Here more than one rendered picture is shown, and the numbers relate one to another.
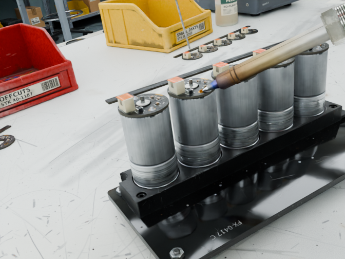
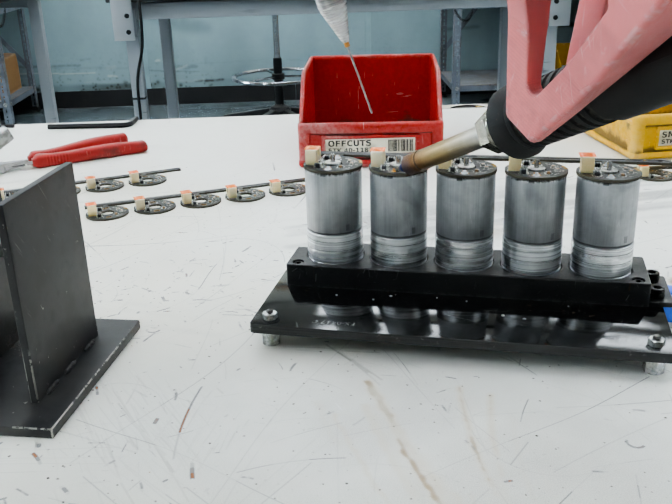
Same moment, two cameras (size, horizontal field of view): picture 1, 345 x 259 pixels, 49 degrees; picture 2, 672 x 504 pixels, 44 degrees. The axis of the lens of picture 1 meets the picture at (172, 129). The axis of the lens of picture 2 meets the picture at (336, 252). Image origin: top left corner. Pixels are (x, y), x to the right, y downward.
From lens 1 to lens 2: 0.23 m
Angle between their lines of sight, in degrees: 37
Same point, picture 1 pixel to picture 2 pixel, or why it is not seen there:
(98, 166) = not seen: hidden behind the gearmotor
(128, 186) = (299, 252)
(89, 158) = not seen: hidden behind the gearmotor
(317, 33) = (475, 131)
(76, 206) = (272, 265)
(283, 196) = (426, 328)
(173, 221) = (305, 298)
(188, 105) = (375, 182)
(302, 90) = (579, 231)
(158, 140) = (325, 205)
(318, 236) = (421, 381)
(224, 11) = not seen: outside the picture
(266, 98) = (507, 220)
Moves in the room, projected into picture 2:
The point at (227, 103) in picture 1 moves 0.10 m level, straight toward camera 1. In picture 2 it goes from (439, 202) to (238, 267)
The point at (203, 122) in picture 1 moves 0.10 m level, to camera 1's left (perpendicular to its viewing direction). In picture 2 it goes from (388, 208) to (221, 171)
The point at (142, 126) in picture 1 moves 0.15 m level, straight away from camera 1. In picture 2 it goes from (312, 183) to (472, 114)
